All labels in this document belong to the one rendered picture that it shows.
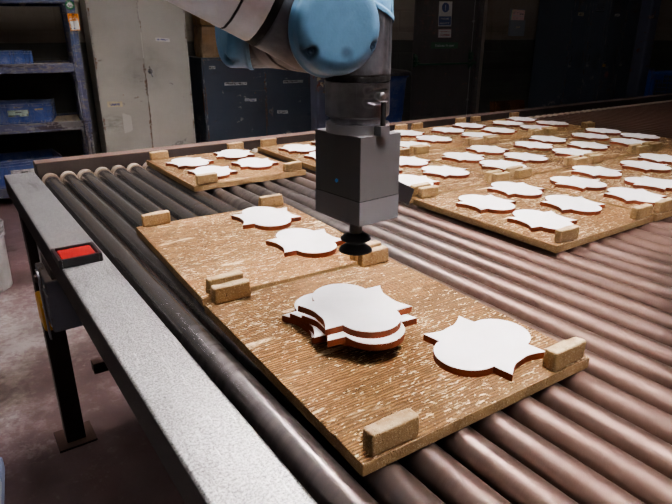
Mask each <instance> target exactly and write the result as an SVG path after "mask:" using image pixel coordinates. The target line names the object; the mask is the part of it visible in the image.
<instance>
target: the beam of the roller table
mask: <svg viewBox="0 0 672 504"><path fill-rule="evenodd" d="M4 180H5V184H6V189H7V193H8V195H9V197H10V199H11V200H12V202H13V204H14V206H15V207H16V209H17V211H18V213H19V214H20V216H21V218H22V220H23V221H24V223H25V225H26V226H27V228H28V230H29V232H30V233H31V235H32V237H33V239H34V240H35V242H36V244H37V246H38V247H39V249H40V251H41V253H42V254H43V256H44V258H45V260H46V261H47V263H48V265H49V267H50V268H51V270H52V272H53V274H54V275H55V277H56V279H57V281H58V282H59V284H60V286H61V288H62V289H63V291H64V293H65V295H66V296H67V298H68V300H69V302H70V303H71V305H72V307H73V309H74V310H75V312H76V314H77V316H78V317H79V319H80V321H81V323H82V324H83V326H84V328H85V330H86V331H87V333H88V335H89V337H90V338H91V340H92V342H93V343H94V345H95V347H96V349H97V350H98V352H99V354H100V356H101V357H102V359H103V361H104V363H105V364H106V366H107V368H108V370H109V371H110V373H111V375H112V377H113V378H114V380H115V382H116V384H117V385H118V387H119V389H120V391H121V392H122V394H123V396H124V398H125V399H126V401H127V403H128V405H129V406H130V408H131V410H132V412H133V413H134V415H135V417H136V419H137V420H138V422H139V424H140V426H141V427H142V429H143V431H144V433H145V434H146V436H147V438H148V440H149V441H150V443H151V445H152V447H153V448H154V450H155V452H156V453H157V455H158V457H159V459H160V460H161V462H162V464H163V466H164V467H165V469H166V471H167V473H168V474H169V476H170V478H171V480H172V481H173V483H174V485H175V487H176V488H177V490H178V492H179V494H180V495H181V497H182V499H183V501H184V502H185V504H318V503H317V502H316V501H315V500H314V499H313V497H312V496H311V495H310V494H309V493H308V492H307V490H306V489H305V488H304V487H303V486H302V485H301V483H300V482H299V481H298V480H297V479H296V478H295V476H294V475H293V474H292V473H291V472H290V471H289V469H288V468H287V467H286V466H285V465H284V464H283V462H282V461H281V460H280V459H279V458H278V457H277V455H276V454H275V453H274V452H273V451H272V450H271V448H270V447H269V446H268V445H267V444H266V443H265V441H264V440H263V439H262V438H261V437H260V435H259V434H258V433H257V432H256V431H255V430H254V428H253V427H252V426H251V425H250V424H249V423H248V421H247V420H246V419H245V418H244V417H243V416H242V414H241V413H240V412H239V411H238V410H237V409H236V407H235V406H234V405H233V404H232V403H231V402H230V400H229V399H228V398H227V397H226V396H225V395H224V393H223V392H222V391H221V390H220V389H219V388H218V386H217V385H216V384H215V383H214V382H213V381H212V379H211V378H210V377H209V376H208V375H207V374H206V372H205V371H204V370H203V369H202V368H201V367H200V365H199V364H198V363H197V362H196V361H195V360H194V358H193V357H192V356H191V355H190V354H189V353H188V351H187V350H186V349H185V348H184V347H183V346H182V344H181V343H180V342H179V341H178V340H177V338H176V337H175V336H174V335H173V334H172V333H171V331H170V330H169V329H168V328H167V327H166V326H165V324H164V323H163V322H162V321H161V320H160V319H159V317H158V316H157V315H156V314H155V313H154V312H153V310H152V309H151V308H150V307H149V306H148V305H147V303H146V302H145V301H144V300H143V299H142V298H141V296H140V295H139V294H138V293H137V292H136V291H135V289H134V288H133V287H132V286H131V285H130V284H129V282H128V281H127V280H126V279H125V278H124V277H123V275H122V274H121V273H120V272H119V271H118V270H117V268H116V267H115V266H114V265H113V264H112V263H111V261H110V260H109V259H108V258H107V257H106V256H105V254H104V253H103V252H102V251H101V250H100V248H99V247H98V246H97V245H96V244H95V243H94V244H95V245H96V246H97V247H98V248H99V250H100V251H101V252H102V255H103V261H99V262H94V263H89V264H84V265H79V266H74V267H69V268H63V269H59V267H58V265H57V264H56V262H55V260H54V259H53V257H52V253H51V249H53V248H58V247H64V246H69V245H75V244H80V243H86V242H91V241H93V240H92V239H91V238H90V237H89V236H88V234H87V233H86V232H85V231H84V230H83V229H82V227H81V226H80V225H79V224H78V223H77V222H76V220H75V219H74V218H73V217H72V216H71V215H70V213H69V212H68V211H67V210H66V209H65V208H64V206H63V205H62V204H61V203H60V202H59V201H58V199H57V198H56V197H55V196H54V195H53V194H52V192H51V191H50V190H49V189H48V188H47V187H46V185H45V184H44V183H43V182H42V181H41V180H40V178H39V177H38V176H37V175H36V174H35V173H34V172H28V173H19V174H11V175H4ZM93 242H94V241H93Z"/></svg>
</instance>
